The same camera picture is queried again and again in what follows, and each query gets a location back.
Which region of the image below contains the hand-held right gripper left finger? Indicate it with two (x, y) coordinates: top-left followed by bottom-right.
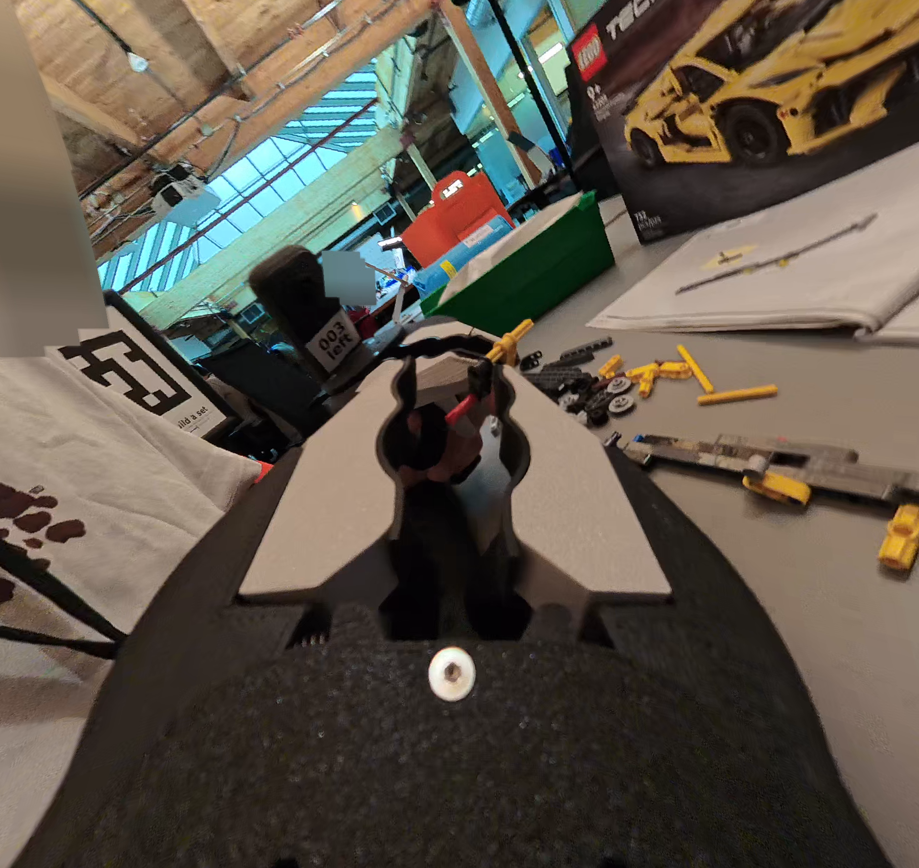
(239, 357), (417, 597)

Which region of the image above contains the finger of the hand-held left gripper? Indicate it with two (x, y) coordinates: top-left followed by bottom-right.
(398, 317), (504, 353)
(415, 352), (476, 396)

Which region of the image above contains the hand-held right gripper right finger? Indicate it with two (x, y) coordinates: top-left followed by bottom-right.
(501, 364), (673, 608)

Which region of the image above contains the black connector with red pin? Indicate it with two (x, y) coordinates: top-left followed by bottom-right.
(444, 361), (495, 426)

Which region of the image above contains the person's left hand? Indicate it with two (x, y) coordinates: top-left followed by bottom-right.
(397, 408), (483, 487)

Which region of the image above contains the blue wrapped roll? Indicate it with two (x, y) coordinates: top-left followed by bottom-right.
(413, 218), (515, 295)

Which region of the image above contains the white paper liner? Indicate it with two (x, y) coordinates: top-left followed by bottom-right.
(434, 196), (584, 306)

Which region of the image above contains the black office chair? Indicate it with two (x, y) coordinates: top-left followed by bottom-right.
(194, 340), (327, 452)

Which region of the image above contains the green bin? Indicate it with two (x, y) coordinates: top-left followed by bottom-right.
(420, 192), (617, 338)

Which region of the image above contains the orange bag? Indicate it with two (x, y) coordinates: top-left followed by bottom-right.
(402, 171), (515, 270)

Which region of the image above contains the pile of dark beams and wheels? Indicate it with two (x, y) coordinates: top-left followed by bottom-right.
(520, 337), (640, 428)

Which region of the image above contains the white ceiling mounted device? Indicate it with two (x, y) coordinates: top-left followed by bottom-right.
(149, 163), (221, 228)

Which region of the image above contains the joined yellow connector pair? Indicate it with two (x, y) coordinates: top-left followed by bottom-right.
(625, 360), (695, 399)

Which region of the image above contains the white card black marker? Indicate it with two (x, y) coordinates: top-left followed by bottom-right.
(45, 292), (241, 440)

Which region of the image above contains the long grey black beam assembly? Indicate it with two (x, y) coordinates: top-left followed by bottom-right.
(610, 431), (919, 572)

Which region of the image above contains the yellow axle rod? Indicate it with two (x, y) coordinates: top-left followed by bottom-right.
(695, 384), (779, 408)
(675, 343), (716, 395)

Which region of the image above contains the person's white shirt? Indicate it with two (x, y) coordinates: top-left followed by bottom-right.
(0, 354), (263, 868)

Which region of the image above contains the black pole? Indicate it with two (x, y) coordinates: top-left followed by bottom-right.
(449, 0), (576, 191)

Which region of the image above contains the open instruction booklet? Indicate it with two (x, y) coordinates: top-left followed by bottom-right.
(587, 196), (919, 344)

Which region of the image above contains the dark box with yellow car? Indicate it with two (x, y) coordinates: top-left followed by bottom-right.
(566, 0), (919, 246)

